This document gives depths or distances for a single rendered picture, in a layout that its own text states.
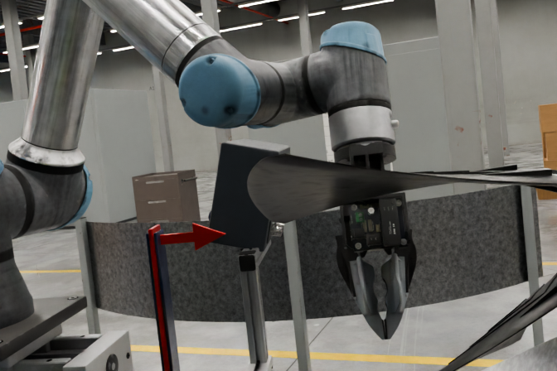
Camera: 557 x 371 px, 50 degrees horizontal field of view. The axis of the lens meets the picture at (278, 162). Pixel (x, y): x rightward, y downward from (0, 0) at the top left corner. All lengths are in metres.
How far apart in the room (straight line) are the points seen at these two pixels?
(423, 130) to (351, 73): 5.79
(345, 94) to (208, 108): 0.17
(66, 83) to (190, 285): 1.59
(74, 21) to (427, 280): 1.76
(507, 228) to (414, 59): 4.14
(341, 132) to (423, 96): 5.80
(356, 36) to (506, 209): 1.89
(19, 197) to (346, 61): 0.52
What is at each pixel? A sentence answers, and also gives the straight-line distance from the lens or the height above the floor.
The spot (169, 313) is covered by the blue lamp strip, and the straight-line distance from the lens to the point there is 0.56.
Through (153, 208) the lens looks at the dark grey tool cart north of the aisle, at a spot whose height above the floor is 0.50.
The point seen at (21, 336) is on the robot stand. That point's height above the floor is 1.04.
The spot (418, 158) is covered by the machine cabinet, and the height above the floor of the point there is 0.81.
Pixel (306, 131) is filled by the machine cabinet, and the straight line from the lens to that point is 6.79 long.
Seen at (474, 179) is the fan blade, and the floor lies 1.22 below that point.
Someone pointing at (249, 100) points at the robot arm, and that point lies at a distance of 0.62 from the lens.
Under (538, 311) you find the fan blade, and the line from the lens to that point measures 0.61.
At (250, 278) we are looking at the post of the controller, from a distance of 1.07.
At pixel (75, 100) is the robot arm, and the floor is 1.34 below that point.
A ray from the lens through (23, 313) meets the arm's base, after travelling 0.94.
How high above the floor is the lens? 1.26
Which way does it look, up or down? 3 degrees down
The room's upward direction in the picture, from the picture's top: 6 degrees counter-clockwise
